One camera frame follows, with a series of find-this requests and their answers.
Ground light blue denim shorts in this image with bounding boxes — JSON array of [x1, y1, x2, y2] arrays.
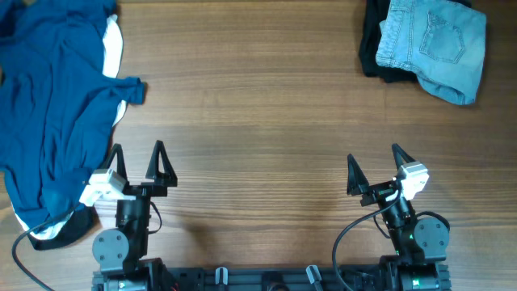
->
[[376, 0, 487, 105]]

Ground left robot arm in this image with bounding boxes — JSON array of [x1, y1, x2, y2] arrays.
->
[[90, 141, 179, 291]]

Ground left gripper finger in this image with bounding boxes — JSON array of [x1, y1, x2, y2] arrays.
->
[[145, 140, 178, 187], [99, 143, 128, 182]]

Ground blue t-shirt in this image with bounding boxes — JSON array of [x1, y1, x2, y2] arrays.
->
[[1, 0, 145, 228]]

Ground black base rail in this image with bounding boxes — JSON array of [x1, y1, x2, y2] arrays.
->
[[91, 264, 452, 291]]

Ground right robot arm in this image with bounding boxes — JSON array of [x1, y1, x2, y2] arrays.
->
[[332, 144, 452, 291]]

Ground black folded garment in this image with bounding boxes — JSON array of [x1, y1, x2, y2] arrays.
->
[[359, 1, 486, 91]]

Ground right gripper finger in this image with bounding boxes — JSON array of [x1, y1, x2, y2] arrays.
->
[[392, 143, 415, 169], [347, 154, 369, 196]]

